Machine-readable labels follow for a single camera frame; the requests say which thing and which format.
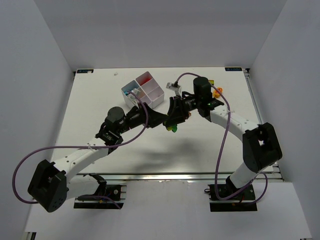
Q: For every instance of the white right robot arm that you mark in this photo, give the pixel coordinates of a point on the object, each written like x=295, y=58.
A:
x=260, y=145

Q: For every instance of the blue label corner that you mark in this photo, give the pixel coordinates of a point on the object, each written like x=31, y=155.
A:
x=85, y=71
x=233, y=69

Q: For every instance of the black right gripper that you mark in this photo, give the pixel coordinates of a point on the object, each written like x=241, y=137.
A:
x=178, y=109

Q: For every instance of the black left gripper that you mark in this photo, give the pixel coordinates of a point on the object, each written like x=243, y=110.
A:
x=146, y=115

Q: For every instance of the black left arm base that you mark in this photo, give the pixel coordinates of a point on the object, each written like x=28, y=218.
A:
x=107, y=196

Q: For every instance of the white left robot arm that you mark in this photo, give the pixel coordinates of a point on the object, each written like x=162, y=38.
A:
x=55, y=182

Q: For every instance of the green lego piece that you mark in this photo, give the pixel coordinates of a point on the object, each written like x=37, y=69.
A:
x=175, y=129

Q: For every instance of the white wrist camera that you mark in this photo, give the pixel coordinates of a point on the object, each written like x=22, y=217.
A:
x=132, y=98
x=174, y=86

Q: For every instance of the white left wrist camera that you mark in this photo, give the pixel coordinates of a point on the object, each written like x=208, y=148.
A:
x=132, y=98

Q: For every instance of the blue label left corner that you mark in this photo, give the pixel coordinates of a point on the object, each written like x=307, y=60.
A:
x=85, y=71

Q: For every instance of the yellow orange lego piece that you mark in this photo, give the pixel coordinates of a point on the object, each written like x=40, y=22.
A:
x=217, y=93

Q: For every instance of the blue label right corner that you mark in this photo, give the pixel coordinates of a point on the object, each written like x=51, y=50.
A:
x=233, y=69

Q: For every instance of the white four-compartment container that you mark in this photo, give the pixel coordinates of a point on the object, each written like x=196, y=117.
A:
x=150, y=93

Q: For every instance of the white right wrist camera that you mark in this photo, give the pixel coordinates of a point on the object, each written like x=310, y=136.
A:
x=174, y=86

